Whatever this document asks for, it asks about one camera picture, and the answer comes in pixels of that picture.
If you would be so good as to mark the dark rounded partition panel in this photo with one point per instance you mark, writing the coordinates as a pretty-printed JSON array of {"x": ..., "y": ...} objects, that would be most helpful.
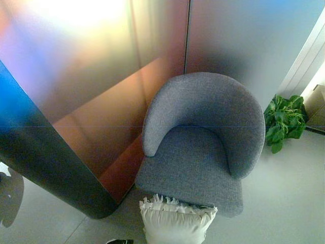
[{"x": 50, "y": 162}]

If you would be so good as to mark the grey fabric tub sofa chair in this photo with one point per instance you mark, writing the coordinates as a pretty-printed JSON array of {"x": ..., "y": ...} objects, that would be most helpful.
[{"x": 203, "y": 157}]

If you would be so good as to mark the white fringed pillow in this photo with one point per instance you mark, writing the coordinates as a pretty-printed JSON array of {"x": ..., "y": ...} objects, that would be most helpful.
[{"x": 175, "y": 223}]

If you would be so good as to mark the green leafy potted plant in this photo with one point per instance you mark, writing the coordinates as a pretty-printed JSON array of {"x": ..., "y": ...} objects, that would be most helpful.
[{"x": 283, "y": 119}]

